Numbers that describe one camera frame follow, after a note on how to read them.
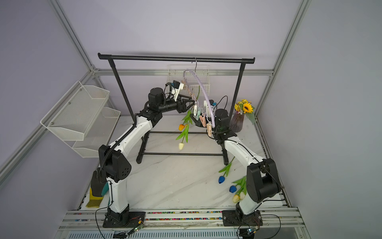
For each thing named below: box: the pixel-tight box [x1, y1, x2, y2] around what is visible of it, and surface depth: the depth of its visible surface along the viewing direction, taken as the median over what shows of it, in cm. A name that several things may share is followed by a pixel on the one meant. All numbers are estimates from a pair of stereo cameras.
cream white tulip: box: [175, 119, 190, 150], surface depth 82 cm
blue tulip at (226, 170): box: [218, 156, 236, 184], surface depth 90 cm
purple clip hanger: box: [181, 79, 213, 137], surface depth 71 cm
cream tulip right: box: [232, 176, 248, 204], surface depth 81 cm
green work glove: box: [101, 182, 109, 197], surface depth 82 cm
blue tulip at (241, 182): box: [229, 175, 248, 196], surface depth 86 cm
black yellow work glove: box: [85, 167, 107, 209], surface depth 83 cm
